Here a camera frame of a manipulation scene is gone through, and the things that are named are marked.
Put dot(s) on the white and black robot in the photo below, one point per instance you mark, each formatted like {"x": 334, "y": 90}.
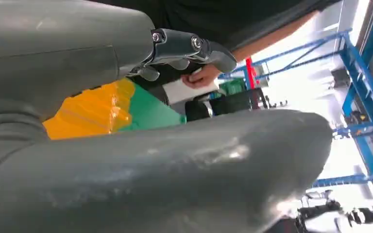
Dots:
{"x": 321, "y": 212}

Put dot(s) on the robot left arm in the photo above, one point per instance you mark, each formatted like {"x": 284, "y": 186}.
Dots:
{"x": 3, "y": 132}

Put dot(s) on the red pole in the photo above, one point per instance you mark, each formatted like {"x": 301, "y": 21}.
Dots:
{"x": 250, "y": 72}

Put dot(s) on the yellow plastic sheet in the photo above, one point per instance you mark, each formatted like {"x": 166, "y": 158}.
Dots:
{"x": 90, "y": 111}

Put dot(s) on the tall blue metal frame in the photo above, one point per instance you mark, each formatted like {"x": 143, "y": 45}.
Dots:
{"x": 363, "y": 96}

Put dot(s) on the green plastic crate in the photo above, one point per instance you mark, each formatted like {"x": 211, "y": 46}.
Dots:
{"x": 233, "y": 86}

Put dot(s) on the person's right hand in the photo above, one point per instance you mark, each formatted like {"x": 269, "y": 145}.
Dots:
{"x": 201, "y": 77}

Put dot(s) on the black carry case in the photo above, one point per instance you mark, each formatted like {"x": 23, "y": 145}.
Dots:
{"x": 231, "y": 103}

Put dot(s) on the green table mat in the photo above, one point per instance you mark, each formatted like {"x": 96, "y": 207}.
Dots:
{"x": 151, "y": 112}

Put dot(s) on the person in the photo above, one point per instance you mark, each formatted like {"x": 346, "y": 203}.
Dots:
{"x": 222, "y": 19}

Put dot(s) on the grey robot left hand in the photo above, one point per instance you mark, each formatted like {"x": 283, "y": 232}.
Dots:
{"x": 173, "y": 177}

